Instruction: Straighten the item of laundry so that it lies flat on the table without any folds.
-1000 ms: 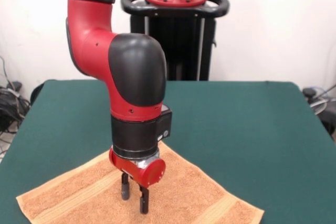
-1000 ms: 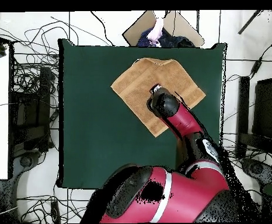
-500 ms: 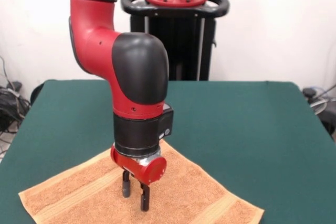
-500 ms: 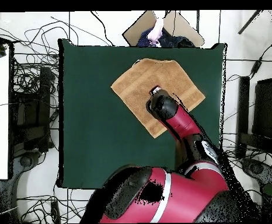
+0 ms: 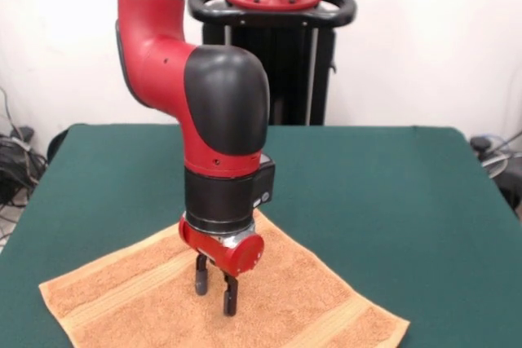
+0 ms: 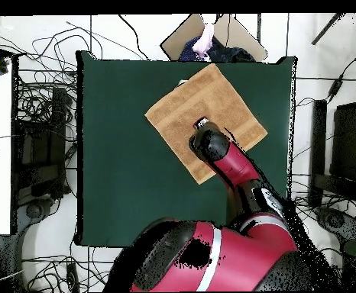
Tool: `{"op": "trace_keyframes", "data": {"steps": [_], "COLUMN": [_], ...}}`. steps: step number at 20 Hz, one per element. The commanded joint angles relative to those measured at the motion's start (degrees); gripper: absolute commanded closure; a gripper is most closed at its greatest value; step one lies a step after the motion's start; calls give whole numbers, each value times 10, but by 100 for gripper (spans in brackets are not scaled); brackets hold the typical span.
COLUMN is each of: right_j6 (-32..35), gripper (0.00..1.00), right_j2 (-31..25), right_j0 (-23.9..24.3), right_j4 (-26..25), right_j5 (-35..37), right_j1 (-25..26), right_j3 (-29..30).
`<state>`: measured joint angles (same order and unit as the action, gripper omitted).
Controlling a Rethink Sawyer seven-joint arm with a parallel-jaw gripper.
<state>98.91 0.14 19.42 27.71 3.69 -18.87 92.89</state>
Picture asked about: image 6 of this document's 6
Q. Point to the dark blue clothes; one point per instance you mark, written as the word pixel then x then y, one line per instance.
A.
pixel 227 53

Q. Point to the pale pink garment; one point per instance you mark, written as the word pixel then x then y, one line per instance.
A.
pixel 204 39

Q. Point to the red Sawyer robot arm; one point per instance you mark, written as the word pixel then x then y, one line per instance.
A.
pixel 233 253

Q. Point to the black power adapter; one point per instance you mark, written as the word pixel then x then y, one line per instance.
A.
pixel 334 87

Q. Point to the dark green table cloth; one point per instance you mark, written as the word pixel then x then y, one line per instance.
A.
pixel 120 168

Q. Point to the black equipment rack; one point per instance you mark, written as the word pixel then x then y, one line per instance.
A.
pixel 43 146

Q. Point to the black rod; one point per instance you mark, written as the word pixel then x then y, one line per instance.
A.
pixel 326 29

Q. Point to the black flat panel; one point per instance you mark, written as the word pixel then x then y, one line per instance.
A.
pixel 347 143

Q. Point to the tan terry towel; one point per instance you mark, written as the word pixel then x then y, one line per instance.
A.
pixel 196 97

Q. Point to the brown cardboard box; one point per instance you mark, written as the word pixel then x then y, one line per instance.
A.
pixel 178 36

